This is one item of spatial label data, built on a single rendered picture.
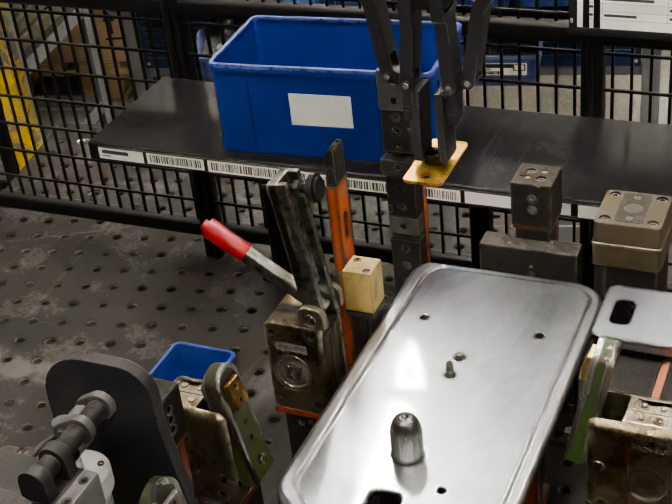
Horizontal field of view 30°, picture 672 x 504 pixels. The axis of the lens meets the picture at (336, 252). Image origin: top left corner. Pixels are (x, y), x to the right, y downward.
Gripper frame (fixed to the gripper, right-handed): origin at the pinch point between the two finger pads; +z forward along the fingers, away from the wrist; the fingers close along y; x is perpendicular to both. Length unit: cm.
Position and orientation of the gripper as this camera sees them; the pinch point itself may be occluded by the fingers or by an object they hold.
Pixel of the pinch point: (433, 121)
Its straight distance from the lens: 115.5
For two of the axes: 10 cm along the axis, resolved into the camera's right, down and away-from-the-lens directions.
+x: 3.8, -5.2, 7.6
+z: 0.9, 8.4, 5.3
